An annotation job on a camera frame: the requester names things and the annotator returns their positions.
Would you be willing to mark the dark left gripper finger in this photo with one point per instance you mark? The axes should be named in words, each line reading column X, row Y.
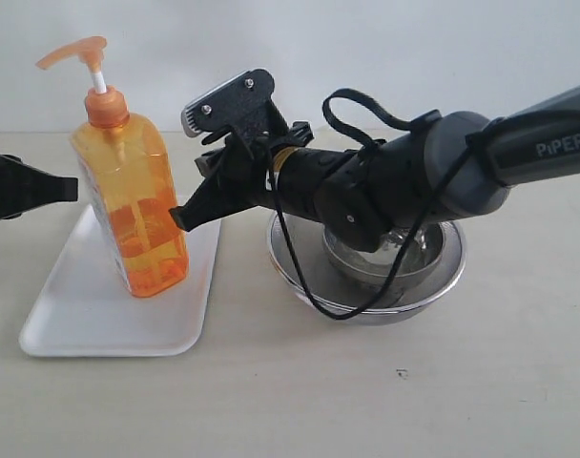
column 24, row 188

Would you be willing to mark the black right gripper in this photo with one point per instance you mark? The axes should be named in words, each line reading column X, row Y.
column 273, row 168

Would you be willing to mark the orange pump soap bottle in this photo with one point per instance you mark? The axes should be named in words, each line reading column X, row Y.
column 124, row 162

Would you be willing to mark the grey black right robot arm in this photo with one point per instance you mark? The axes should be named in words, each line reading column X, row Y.
column 441, row 167

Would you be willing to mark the large steel mesh colander bowl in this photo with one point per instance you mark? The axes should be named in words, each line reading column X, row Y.
column 405, row 298

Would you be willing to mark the small stainless steel bowl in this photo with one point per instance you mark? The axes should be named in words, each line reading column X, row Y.
column 424, row 251

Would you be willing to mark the white rectangular plastic tray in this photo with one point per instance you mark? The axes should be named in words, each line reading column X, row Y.
column 84, row 311

